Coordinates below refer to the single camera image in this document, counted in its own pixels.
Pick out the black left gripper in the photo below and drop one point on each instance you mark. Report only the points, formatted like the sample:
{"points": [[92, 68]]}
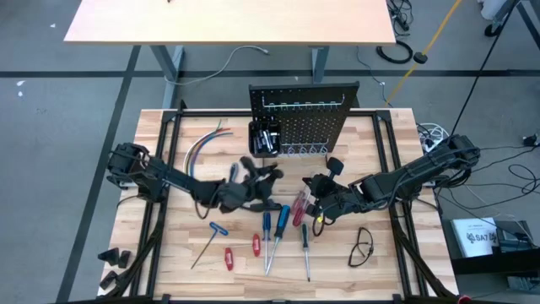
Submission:
{"points": [[240, 192]]}

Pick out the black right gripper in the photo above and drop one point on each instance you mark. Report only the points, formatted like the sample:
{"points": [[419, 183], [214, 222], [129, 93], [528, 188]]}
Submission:
{"points": [[333, 196]]}

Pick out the large blue black screwdriver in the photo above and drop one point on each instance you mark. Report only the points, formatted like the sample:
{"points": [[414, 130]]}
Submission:
{"points": [[282, 221]]}

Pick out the chrome socket extension bar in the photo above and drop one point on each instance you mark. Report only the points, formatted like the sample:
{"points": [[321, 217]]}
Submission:
{"points": [[266, 141], [258, 141]]}

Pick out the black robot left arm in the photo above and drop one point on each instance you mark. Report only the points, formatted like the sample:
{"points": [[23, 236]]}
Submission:
{"points": [[177, 179]]}

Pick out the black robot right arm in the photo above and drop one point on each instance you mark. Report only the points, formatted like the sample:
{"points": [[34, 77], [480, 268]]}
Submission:
{"points": [[422, 169]]}

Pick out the black plastic pegboard bin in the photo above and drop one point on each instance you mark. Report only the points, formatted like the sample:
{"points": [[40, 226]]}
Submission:
{"points": [[251, 141]]}

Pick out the black metal pegboard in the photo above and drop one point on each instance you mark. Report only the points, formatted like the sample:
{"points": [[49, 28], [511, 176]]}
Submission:
{"points": [[304, 122]]}

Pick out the black safety glasses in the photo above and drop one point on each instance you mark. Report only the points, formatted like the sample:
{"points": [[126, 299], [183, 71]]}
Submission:
{"points": [[370, 250]]}

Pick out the black plastic wedge block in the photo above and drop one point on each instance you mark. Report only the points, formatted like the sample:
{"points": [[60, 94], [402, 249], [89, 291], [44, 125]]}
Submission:
{"points": [[109, 278], [124, 258], [109, 255]]}

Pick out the white printed booklet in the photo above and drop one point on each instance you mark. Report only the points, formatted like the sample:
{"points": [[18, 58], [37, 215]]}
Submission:
{"points": [[474, 236]]}

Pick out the light wooden desk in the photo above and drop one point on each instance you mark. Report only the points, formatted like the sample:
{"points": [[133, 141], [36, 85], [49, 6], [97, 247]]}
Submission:
{"points": [[232, 21]]}

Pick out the red round button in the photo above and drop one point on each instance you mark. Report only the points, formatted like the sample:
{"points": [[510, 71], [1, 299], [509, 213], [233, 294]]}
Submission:
{"points": [[464, 300]]}

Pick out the black side cart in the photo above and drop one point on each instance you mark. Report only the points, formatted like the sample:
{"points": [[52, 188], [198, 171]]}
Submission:
{"points": [[485, 266]]}

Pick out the white trash bin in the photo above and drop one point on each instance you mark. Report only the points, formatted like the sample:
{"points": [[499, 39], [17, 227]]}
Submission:
{"points": [[491, 7]]}

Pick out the metal multi-hook rail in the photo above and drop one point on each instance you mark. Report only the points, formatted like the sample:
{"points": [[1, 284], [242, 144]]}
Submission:
{"points": [[295, 102]]}

